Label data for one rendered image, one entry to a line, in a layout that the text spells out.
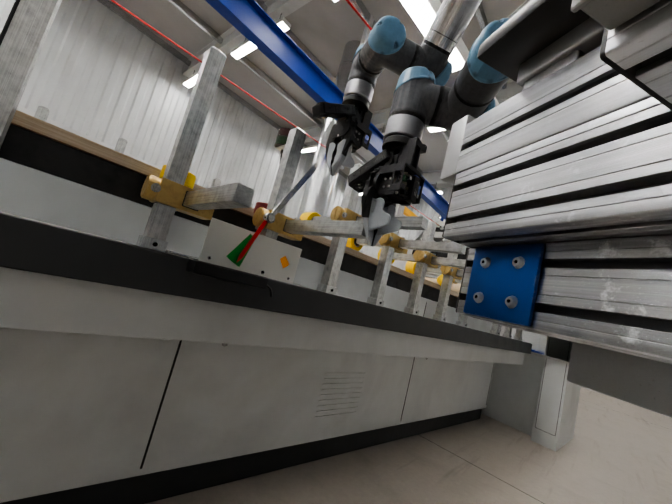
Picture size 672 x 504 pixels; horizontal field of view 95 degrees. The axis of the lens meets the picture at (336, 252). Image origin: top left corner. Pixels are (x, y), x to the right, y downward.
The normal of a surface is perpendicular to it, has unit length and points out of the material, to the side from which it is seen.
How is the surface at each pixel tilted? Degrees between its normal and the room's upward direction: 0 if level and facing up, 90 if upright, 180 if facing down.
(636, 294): 90
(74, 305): 90
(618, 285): 90
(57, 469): 90
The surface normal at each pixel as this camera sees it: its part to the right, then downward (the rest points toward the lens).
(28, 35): 0.68, 0.08
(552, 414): -0.69, -0.26
